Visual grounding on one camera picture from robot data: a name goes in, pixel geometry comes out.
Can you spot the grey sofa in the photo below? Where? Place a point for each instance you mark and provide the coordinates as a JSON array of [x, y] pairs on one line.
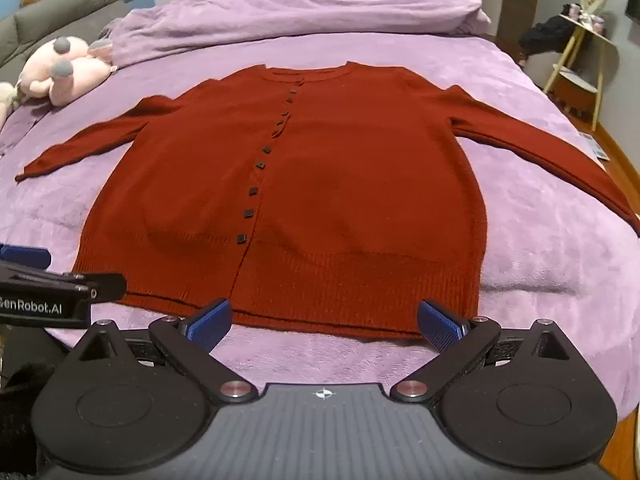
[[65, 10]]

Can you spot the purple bed sheet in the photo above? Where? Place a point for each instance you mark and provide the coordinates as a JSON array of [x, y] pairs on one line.
[[540, 240]]

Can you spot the red knit cardigan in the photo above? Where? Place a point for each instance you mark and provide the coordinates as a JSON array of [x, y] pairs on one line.
[[350, 185]]

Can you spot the brown wooden door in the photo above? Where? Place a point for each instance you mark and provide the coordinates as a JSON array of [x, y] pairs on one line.
[[522, 0]]

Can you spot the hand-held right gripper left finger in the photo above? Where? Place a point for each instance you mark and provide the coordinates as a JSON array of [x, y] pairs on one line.
[[207, 325]]

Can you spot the pink cups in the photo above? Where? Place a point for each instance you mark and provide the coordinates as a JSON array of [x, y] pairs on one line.
[[582, 17]]

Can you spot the purple duvet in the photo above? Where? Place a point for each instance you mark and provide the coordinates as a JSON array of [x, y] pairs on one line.
[[310, 15]]

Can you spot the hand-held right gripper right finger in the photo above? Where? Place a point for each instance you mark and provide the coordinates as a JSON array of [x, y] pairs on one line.
[[442, 325]]

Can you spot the yellow side table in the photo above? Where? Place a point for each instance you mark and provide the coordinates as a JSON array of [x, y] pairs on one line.
[[600, 42]]

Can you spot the orange round stool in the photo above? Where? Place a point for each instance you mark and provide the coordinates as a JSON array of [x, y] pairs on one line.
[[577, 95]]

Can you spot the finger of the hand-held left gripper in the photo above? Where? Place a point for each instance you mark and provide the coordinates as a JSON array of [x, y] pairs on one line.
[[100, 287], [25, 255]]

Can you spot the printed booklet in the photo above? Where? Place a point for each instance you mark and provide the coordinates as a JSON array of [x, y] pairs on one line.
[[594, 146]]

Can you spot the beige plush toy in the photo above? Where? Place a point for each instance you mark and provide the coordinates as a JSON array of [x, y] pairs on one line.
[[7, 100]]

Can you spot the pink plush toy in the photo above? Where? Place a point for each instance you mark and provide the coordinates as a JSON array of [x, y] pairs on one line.
[[60, 77]]

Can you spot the black fluffy cloth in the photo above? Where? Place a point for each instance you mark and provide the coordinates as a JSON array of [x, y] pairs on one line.
[[545, 35]]

